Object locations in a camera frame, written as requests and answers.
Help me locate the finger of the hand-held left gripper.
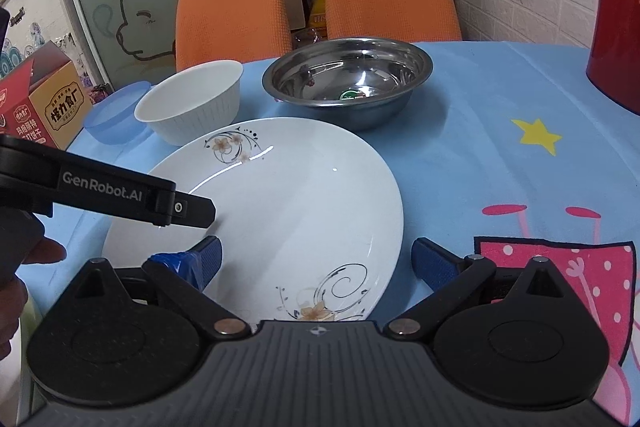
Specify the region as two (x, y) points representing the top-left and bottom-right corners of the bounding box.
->
(172, 191), (217, 230)

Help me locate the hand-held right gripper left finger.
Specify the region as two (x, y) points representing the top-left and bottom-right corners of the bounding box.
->
(47, 236), (252, 340)

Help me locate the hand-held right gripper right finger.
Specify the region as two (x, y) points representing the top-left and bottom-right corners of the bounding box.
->
(385, 237), (584, 339)

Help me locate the translucent blue plastic bowl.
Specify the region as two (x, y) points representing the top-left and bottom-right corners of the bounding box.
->
(82, 80), (152, 145)

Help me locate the white ribbed bowl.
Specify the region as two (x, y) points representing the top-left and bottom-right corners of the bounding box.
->
(134, 60), (244, 146)

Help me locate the stainless steel bowl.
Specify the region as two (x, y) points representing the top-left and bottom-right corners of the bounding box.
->
(262, 38), (434, 131)

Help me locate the person's left hand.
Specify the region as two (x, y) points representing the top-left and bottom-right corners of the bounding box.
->
(0, 240), (67, 360)

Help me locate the red cracker box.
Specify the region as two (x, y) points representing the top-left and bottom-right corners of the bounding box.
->
(0, 40), (94, 151)

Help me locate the blue cartoon tablecloth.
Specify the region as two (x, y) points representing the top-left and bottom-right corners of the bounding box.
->
(20, 39), (640, 427)

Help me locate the red thermos jug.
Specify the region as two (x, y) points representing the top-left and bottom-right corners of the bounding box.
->
(586, 0), (640, 115)

